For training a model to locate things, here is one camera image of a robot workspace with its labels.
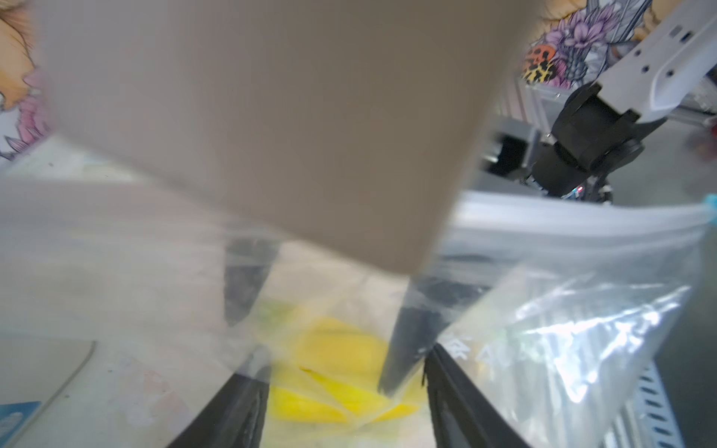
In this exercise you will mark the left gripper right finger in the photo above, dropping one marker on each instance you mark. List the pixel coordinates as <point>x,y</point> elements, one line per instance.
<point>461,415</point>

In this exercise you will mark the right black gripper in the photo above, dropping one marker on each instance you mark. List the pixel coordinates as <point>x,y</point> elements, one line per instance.
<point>349,124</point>

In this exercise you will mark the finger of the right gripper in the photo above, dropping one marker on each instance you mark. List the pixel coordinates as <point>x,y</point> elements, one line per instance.
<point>248,263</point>
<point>430,305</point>

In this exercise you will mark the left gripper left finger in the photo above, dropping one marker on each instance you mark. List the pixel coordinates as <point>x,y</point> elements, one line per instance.
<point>236,415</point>

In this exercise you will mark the clear zip-top bag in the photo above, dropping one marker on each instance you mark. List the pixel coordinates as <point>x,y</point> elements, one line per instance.
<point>579,298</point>

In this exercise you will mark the yellow banana bunch small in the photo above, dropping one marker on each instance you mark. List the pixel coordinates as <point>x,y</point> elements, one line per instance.
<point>329,374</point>

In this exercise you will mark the blue lid storage box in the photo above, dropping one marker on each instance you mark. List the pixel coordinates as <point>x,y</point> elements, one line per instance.
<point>34,371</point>

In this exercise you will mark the aluminium front rail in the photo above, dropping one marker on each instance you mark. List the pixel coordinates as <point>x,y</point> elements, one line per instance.
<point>647,419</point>

